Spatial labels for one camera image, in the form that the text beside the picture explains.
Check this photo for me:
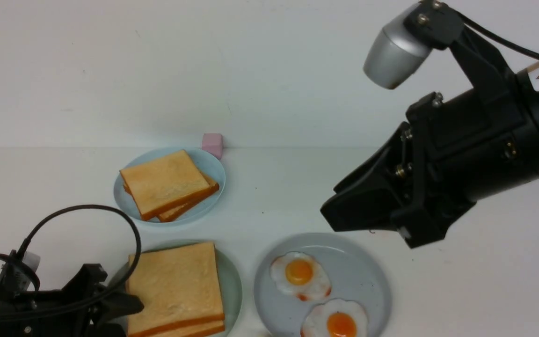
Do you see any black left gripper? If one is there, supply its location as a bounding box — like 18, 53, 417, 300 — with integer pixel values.
0, 264, 144, 337

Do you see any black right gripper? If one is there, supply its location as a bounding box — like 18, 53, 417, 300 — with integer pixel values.
320, 89, 532, 248

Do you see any toast slice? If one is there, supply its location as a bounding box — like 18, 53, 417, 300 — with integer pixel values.
154, 320, 226, 337
119, 149, 212, 220
126, 242, 225, 337
124, 172, 220, 223

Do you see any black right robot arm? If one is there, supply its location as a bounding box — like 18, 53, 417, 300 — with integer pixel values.
320, 62, 539, 248

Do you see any grey egg plate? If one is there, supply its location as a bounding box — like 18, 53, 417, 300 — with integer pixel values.
253, 233, 392, 337

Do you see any fried egg middle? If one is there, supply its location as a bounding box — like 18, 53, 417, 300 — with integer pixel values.
269, 251, 332, 301

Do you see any fried egg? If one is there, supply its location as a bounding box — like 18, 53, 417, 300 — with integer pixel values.
300, 299, 369, 337
269, 251, 332, 301

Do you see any fried egg lower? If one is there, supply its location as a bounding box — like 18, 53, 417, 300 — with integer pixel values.
300, 299, 369, 337

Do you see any mint green plate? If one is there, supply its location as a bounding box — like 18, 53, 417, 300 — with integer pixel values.
108, 239, 244, 337

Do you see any light blue bread plate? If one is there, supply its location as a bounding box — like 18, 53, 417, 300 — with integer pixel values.
113, 147, 226, 228

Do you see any pink foam cube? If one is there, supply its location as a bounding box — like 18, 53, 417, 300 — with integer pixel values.
201, 133, 223, 160

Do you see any black left cable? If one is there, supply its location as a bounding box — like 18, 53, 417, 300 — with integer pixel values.
0, 205, 142, 323

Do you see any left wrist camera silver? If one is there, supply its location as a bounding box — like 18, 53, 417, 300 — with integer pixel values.
0, 250, 41, 300

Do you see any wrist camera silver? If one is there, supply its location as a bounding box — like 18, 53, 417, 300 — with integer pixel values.
0, 250, 41, 300
363, 0, 464, 90

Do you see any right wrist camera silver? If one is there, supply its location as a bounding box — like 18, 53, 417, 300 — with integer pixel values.
363, 0, 464, 90

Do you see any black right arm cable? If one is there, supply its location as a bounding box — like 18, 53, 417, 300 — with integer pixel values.
457, 12, 539, 60

